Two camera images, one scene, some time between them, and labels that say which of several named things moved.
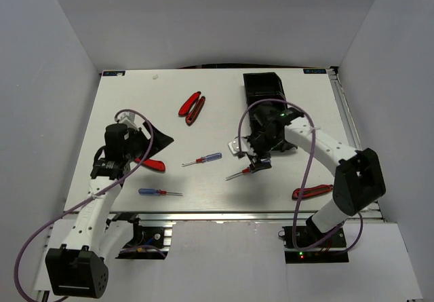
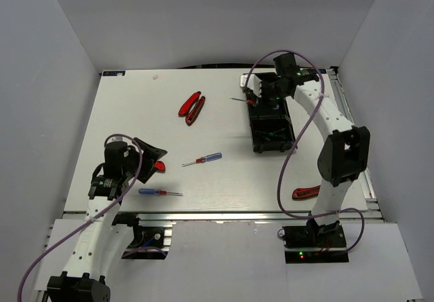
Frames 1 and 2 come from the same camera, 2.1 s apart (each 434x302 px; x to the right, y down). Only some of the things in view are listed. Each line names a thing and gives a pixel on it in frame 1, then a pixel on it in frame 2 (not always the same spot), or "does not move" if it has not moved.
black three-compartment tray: (267, 119) does not move
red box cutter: (152, 164) does not move
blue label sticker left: (114, 73) does not move
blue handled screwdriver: (245, 171) to (248, 102)
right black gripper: (251, 139) to (264, 84)
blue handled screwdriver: (205, 159) does not move
